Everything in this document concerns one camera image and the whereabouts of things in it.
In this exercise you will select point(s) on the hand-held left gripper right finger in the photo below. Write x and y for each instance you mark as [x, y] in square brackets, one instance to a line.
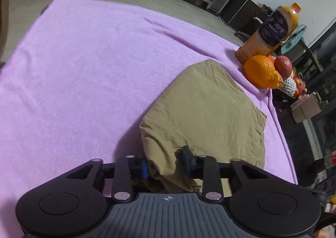
[185, 159]

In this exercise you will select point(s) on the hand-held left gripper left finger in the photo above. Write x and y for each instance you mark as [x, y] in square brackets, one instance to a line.
[143, 168]

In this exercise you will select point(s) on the khaki pants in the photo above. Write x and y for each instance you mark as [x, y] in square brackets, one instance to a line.
[210, 109]

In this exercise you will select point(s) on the large orange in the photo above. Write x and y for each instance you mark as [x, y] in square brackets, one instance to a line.
[260, 71]

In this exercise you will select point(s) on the purple towel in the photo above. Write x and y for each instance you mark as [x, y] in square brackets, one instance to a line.
[78, 69]

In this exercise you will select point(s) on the fruit in white foam net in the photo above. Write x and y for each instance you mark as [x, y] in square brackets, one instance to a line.
[290, 85]

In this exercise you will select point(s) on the cardboard box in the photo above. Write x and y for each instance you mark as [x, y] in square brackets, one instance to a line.
[305, 108]

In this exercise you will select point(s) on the small orange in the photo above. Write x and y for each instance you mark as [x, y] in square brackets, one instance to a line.
[298, 91]

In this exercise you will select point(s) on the red apple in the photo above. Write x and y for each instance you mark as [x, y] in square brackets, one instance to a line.
[283, 67]

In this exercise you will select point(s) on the orange juice bottle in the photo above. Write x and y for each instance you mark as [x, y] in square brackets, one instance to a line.
[273, 30]

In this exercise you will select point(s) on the dark cabinet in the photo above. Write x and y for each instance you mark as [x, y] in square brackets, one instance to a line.
[241, 9]

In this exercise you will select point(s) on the teal office chair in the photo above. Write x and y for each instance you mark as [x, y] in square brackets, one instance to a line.
[294, 39]

